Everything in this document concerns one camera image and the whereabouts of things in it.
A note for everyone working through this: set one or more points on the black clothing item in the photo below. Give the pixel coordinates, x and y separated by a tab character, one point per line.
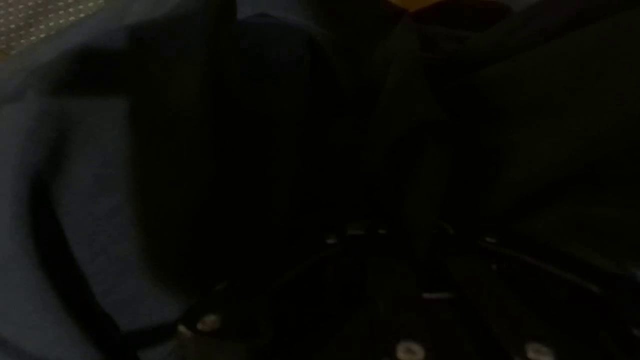
156	149

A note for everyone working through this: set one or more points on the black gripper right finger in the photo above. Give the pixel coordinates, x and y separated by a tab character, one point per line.
543	305

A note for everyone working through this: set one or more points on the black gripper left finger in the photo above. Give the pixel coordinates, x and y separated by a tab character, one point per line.
287	311

